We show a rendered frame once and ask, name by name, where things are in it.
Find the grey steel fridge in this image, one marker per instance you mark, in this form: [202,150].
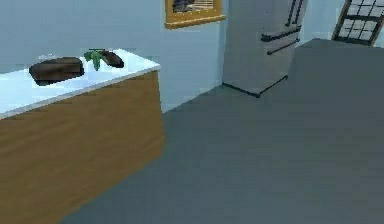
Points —
[253,50]

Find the dark eggplant with green stem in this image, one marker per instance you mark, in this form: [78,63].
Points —
[110,58]

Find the wooden counter with white top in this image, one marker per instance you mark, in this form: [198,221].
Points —
[76,133]

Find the dark brown bread loaf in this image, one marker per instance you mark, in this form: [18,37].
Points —
[56,70]

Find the dark framed window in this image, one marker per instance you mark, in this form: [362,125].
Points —
[361,21]

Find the gold framed wall picture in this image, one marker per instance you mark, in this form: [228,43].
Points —
[193,13]

